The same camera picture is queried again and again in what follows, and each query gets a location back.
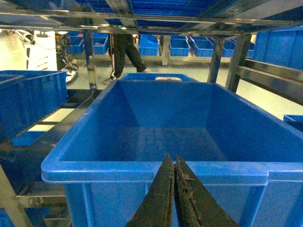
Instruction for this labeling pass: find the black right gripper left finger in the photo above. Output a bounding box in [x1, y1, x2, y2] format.
[126, 154, 175, 227]

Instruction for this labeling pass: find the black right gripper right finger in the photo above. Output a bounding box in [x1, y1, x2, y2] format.
[174, 156, 239, 227]

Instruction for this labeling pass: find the large blue crate on rack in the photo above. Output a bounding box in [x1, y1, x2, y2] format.
[41, 80, 303, 227]

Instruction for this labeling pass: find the walking person in black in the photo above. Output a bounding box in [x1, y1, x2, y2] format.
[102, 34, 148, 85]

